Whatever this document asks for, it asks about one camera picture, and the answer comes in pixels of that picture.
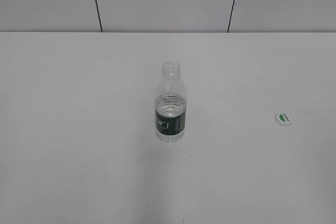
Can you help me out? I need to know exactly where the clear green-label water bottle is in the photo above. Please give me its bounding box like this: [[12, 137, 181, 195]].
[[154, 61, 187, 143]]

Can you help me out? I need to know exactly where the white green-logo bottle cap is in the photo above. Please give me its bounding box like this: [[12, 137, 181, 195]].
[[275, 112, 292, 126]]

